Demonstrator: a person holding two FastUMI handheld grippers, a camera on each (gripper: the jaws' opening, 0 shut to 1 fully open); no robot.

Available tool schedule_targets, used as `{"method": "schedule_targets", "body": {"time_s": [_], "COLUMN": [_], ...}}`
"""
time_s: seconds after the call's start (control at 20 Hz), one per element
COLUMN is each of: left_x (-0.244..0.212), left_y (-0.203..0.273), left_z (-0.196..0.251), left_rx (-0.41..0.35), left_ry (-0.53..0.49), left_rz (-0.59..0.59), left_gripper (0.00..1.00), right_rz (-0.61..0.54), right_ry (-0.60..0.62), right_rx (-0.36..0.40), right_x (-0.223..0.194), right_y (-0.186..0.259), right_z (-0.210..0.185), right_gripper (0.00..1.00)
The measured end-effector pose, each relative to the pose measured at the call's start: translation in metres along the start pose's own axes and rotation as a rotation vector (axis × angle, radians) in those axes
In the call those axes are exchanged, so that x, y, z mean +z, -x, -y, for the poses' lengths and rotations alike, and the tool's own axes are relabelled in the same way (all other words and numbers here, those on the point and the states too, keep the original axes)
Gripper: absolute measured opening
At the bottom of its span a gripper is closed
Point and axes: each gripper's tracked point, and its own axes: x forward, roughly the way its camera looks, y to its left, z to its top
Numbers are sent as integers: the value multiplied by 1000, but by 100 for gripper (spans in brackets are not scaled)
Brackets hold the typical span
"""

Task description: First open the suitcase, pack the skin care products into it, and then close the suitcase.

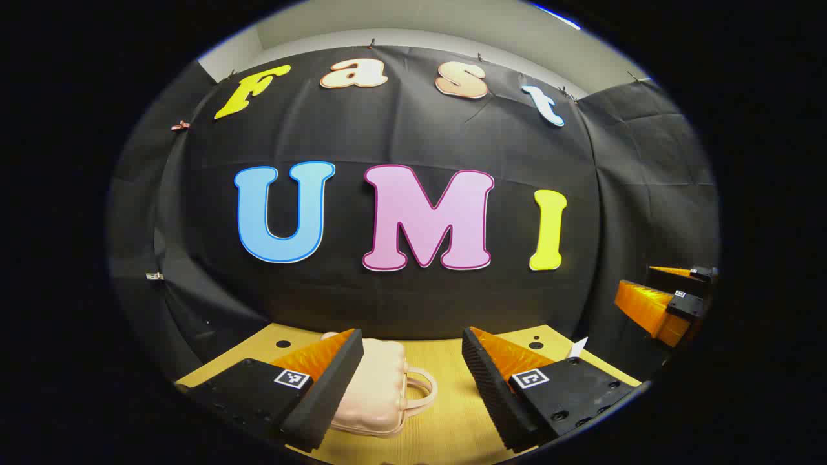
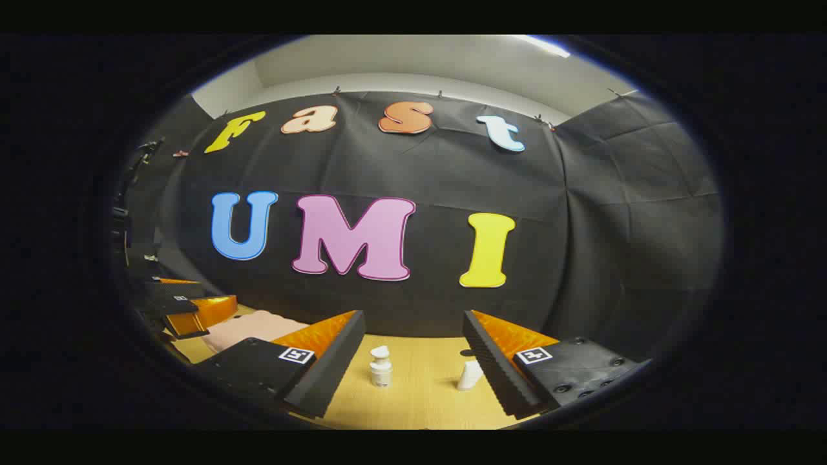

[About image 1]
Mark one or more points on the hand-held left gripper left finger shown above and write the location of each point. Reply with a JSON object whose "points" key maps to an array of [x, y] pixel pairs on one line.
{"points": [[329, 394]]}

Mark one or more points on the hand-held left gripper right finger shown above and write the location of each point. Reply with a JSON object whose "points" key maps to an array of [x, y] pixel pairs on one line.
{"points": [[488, 387]]}

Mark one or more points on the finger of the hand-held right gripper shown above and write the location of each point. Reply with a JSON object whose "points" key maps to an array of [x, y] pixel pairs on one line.
{"points": [[685, 279], [652, 309]]}

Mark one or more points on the pink suitcase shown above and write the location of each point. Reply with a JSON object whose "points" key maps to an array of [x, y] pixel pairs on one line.
{"points": [[375, 387]]}

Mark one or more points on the black backdrop cloth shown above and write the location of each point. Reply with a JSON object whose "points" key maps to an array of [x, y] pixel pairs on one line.
{"points": [[387, 135]]}

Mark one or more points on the small red clip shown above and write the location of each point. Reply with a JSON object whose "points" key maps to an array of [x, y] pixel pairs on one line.
{"points": [[181, 125]]}

